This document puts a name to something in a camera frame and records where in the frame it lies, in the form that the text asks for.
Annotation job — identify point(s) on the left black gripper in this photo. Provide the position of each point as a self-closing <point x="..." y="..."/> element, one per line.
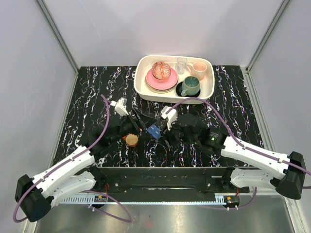
<point x="137" y="128"/>

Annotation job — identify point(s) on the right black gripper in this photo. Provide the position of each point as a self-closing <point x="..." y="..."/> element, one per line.
<point x="170" y="133"/>

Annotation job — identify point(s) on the blue pill organizer box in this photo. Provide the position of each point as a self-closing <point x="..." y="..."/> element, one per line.
<point x="154" y="131"/>

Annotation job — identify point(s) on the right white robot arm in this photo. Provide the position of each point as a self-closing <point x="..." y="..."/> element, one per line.
<point x="284" y="173"/>

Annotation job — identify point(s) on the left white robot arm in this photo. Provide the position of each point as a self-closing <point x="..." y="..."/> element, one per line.
<point x="36" y="195"/>

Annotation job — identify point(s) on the cream plate under pink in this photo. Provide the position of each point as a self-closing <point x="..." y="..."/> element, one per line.
<point x="158" y="91"/>

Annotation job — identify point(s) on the black saucer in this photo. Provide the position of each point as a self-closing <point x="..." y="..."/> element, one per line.
<point x="178" y="90"/>

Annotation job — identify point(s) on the green ceramic mug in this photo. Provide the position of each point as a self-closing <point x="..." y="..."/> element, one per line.
<point x="190" y="86"/>

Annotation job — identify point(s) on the white rectangular dish tub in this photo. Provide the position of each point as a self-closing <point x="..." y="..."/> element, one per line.
<point x="207" y="85"/>

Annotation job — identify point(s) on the orange patterned bowl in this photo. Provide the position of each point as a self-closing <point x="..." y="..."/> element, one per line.
<point x="161" y="70"/>

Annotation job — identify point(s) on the pink ceramic mug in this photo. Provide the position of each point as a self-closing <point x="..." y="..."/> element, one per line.
<point x="197" y="69"/>

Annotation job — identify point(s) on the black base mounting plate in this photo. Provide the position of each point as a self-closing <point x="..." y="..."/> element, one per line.
<point x="166" y="184"/>

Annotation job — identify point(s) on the clear drinking glass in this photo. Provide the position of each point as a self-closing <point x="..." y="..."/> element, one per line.
<point x="181" y="65"/>

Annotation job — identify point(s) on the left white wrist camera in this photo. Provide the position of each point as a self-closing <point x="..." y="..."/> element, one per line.
<point x="120" y="107"/>

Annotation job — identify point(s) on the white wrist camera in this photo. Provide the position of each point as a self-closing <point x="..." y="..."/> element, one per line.
<point x="120" y="107"/>
<point x="169" y="114"/>

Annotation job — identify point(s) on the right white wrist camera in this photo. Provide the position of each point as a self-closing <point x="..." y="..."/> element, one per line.
<point x="169" y="114"/>

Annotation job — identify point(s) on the white slotted cable duct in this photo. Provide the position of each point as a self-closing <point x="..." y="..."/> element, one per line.
<point x="93" y="199"/>

